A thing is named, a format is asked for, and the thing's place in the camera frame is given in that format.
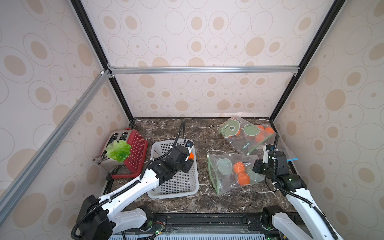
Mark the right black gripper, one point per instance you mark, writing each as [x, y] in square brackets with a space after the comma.
[261, 166]

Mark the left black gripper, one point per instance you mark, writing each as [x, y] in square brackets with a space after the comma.
[189, 164]

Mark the orange toy mandarin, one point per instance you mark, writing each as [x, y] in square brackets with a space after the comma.
[191, 156]
[243, 179]
[239, 168]

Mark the green-seal clear zip-top bag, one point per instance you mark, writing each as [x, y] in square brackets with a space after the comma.
[240, 134]

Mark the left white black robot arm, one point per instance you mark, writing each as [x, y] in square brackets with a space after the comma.
[155, 174]

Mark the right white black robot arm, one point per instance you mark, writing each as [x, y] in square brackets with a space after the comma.
[296, 191]

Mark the blue-seal clear zip-top bag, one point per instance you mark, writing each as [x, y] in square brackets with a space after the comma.
[281, 146]

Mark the white perforated plastic basket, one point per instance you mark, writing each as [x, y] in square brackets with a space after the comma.
[182, 184]

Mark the green toy lettuce leaf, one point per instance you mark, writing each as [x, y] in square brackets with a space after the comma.
[118, 150]

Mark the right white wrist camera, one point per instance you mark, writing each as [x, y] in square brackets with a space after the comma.
[266, 150]

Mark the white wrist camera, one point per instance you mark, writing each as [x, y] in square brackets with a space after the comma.
[189, 145]
[266, 150]

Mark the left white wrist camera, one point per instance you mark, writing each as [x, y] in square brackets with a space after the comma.
[189, 145]

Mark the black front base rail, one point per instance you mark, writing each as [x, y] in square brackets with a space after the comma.
[195, 225]

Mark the silver aluminium back rail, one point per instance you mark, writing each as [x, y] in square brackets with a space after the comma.
[202, 70]

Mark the silver aluminium rail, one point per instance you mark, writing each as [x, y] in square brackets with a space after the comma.
[202, 70]
[26, 177]

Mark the silver aluminium left rail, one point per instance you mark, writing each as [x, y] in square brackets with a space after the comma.
[26, 177]

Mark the black right corner post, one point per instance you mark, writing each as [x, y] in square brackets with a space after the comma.
[313, 47]

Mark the black corner post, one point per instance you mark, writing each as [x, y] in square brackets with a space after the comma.
[313, 47]
[98, 49]

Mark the black left corner post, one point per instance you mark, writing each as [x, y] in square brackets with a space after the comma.
[98, 49]

